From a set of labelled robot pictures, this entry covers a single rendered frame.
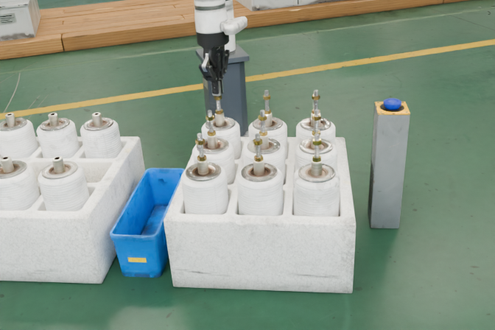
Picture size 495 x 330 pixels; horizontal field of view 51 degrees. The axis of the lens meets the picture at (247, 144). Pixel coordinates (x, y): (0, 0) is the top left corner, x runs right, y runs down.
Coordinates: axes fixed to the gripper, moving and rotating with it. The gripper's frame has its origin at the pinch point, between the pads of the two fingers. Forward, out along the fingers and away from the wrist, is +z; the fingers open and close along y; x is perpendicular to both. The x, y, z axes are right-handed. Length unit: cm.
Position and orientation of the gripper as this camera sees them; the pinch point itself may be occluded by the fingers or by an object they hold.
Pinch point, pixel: (217, 87)
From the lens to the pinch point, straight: 126.7
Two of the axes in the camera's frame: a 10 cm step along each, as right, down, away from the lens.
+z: 0.6, 8.9, 4.6
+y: -3.6, 4.4, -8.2
